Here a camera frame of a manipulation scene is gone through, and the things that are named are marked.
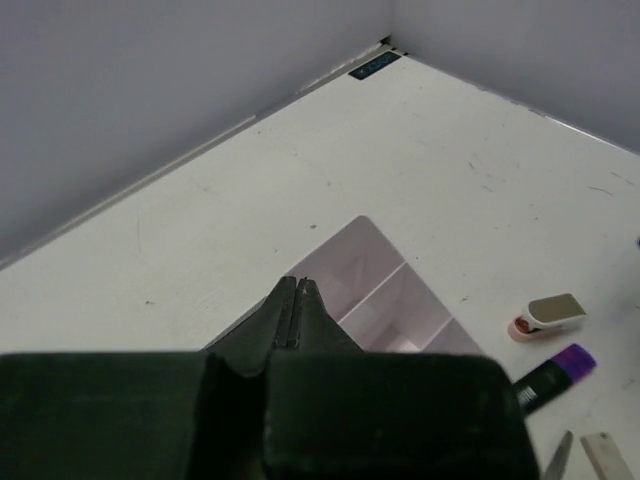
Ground pink white stapler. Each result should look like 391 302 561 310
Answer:
507 293 587 342

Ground grey white eraser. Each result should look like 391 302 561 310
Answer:
580 432 635 480

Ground purple highlighter marker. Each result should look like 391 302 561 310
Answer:
513 344 597 416

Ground dark table label left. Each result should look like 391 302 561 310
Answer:
348 50 401 81

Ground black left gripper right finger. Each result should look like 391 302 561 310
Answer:
264 279 540 479

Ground white left storage container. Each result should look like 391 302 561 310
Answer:
202 215 487 356

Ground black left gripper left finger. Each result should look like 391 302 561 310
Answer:
1 276 295 479

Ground black handled scissors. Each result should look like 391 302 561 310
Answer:
541 430 574 480

